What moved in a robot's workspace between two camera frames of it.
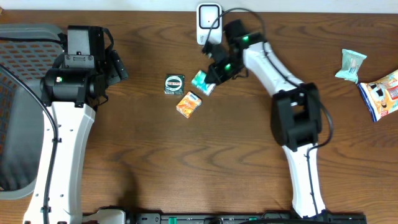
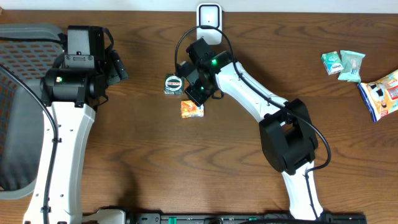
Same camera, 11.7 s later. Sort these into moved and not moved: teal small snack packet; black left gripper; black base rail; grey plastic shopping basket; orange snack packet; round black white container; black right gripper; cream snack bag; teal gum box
Moved: teal gum box; black right gripper; orange snack packet
Not moved: black base rail; black left gripper; cream snack bag; teal small snack packet; grey plastic shopping basket; round black white container
